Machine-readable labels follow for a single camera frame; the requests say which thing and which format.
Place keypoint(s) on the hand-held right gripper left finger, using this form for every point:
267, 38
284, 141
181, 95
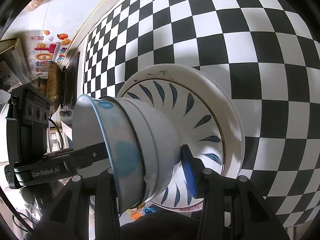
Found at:
107, 187

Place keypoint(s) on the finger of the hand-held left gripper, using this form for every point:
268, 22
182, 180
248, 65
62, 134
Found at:
92, 153

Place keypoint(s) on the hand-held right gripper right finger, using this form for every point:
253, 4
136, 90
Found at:
188, 172

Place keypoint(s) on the white bowl blue pink spots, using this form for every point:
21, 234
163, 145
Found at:
125, 155

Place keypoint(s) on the white bowl pink flower print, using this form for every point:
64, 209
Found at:
165, 140

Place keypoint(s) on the white bowl black rim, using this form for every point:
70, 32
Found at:
143, 135

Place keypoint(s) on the white plate blue leaf pattern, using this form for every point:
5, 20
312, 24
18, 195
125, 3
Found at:
175, 110

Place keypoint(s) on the large white floral plate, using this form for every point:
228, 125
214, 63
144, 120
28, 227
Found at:
225, 100

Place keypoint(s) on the worn metal wok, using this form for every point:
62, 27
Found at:
53, 80

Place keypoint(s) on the black stove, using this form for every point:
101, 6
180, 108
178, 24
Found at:
70, 80

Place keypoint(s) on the grey range hood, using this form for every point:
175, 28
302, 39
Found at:
12, 55

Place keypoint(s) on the black white checkered tablecloth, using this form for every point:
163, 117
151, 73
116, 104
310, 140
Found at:
225, 30

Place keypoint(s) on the colourful wall stickers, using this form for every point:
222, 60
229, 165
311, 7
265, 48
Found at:
45, 55

